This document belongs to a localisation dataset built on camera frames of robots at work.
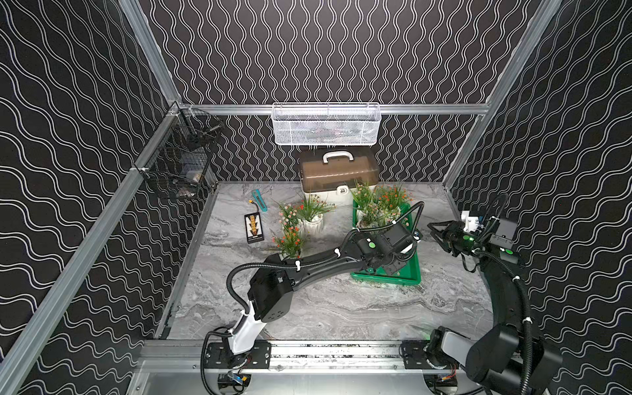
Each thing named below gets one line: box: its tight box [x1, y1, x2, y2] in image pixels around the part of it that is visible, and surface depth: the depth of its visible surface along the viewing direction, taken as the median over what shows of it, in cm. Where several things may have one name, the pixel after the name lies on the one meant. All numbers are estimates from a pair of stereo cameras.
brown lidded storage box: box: [299, 146, 381, 206], surface depth 103 cm
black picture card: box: [243, 211, 265, 245], surface depth 105 cm
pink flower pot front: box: [350, 179, 382, 229], surface depth 100 cm
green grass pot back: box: [297, 193, 338, 236], surface depth 100 cm
